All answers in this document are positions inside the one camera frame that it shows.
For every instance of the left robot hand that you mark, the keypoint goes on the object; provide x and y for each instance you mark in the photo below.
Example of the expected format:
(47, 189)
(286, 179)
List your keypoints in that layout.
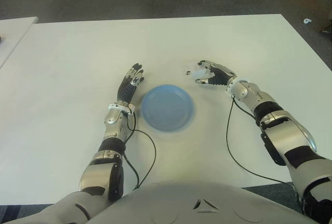
(127, 89)

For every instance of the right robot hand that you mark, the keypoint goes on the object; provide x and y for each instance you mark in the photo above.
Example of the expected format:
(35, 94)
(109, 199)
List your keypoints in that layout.
(219, 75)

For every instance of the white charger cube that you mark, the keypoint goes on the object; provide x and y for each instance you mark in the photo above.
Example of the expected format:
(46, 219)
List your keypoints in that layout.
(199, 73)

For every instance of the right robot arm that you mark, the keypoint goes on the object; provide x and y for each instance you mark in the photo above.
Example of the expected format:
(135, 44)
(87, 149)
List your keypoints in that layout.
(288, 136)

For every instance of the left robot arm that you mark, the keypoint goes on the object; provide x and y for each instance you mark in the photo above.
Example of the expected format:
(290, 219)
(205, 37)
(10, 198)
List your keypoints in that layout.
(111, 130)

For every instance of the blue plastic plate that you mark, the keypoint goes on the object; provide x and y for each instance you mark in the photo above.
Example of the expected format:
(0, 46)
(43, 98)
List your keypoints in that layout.
(167, 107)

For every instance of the small white floor object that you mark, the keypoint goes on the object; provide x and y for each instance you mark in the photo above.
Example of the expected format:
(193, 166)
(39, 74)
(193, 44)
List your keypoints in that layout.
(306, 21)

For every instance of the grey robot torso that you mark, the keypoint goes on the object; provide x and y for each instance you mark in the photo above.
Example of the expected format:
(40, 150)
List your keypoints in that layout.
(168, 203)

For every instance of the white side table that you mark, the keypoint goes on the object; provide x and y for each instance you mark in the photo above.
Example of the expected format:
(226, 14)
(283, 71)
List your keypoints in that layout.
(13, 32)

